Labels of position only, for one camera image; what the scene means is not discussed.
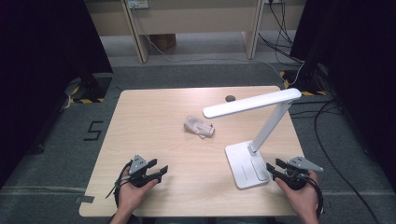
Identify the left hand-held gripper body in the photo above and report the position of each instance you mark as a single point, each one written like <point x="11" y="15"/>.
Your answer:
<point x="138" y="165"/>

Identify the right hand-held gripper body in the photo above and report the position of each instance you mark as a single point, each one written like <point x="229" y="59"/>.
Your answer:
<point x="303" y="164"/>

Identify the white desk lamp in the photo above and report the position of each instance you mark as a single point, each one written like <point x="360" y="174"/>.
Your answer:
<point x="249" y="169"/>

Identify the person's left hand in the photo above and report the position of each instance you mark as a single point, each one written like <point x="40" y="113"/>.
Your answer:
<point x="130" y="196"/>

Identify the person's right hand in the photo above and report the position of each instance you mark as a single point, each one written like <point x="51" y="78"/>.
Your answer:
<point x="303" y="202"/>

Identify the grey tape piece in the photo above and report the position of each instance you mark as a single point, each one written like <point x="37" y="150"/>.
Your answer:
<point x="84" y="199"/>

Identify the black stand base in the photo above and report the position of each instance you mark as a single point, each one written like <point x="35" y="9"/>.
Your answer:
<point x="96" y="87"/>

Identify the black curtain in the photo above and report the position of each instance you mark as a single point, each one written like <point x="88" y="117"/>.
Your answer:
<point x="40" y="62"/>
<point x="364" y="62"/>

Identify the brown cardboard box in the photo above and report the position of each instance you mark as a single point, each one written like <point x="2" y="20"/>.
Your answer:
<point x="162" y="42"/>

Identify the beige wooden desk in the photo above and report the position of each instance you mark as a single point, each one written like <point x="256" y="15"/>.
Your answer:
<point x="193" y="21"/>

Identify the white wall socket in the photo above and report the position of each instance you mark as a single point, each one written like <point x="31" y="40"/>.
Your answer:
<point x="137" y="3"/>

